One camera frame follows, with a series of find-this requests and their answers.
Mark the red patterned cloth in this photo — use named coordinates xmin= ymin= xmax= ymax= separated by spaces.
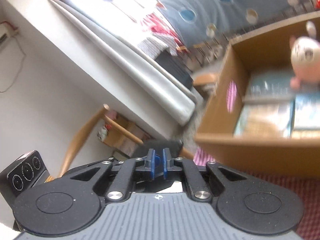
xmin=141 ymin=13 xmax=183 ymax=47

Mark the blue white tissue box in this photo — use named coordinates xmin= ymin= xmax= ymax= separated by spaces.
xmin=291 ymin=92 xmax=320 ymax=139

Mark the beige cotton swabs pack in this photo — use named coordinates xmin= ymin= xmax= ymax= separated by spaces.
xmin=233 ymin=101 xmax=294 ymax=138

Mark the wooden chair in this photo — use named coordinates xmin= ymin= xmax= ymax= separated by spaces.
xmin=57 ymin=103 xmax=195 ymax=178

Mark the blue face masks pack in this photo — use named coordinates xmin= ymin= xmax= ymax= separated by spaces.
xmin=243 ymin=69 xmax=296 ymax=102

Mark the black camera device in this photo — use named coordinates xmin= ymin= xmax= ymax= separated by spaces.
xmin=1 ymin=150 xmax=49 ymax=202

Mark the pink white plush toy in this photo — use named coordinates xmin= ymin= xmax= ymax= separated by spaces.
xmin=289 ymin=21 xmax=319 ymax=90

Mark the white air conditioner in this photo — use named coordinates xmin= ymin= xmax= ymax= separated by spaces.
xmin=0 ymin=21 xmax=18 ymax=51

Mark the polka dot white cloth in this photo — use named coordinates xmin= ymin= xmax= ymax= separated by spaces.
xmin=138 ymin=33 xmax=177 ymax=60

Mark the grey sheet with circles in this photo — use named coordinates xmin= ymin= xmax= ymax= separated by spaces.
xmin=160 ymin=0 xmax=299 ymax=47

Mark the pink checkered cloth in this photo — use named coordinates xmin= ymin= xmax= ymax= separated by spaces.
xmin=193 ymin=80 xmax=320 ymax=240

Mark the brown cardboard box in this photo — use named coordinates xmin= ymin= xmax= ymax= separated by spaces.
xmin=195 ymin=12 xmax=319 ymax=178

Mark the small wooden stool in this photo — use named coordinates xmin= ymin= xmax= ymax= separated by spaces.
xmin=193 ymin=73 xmax=219 ymax=96

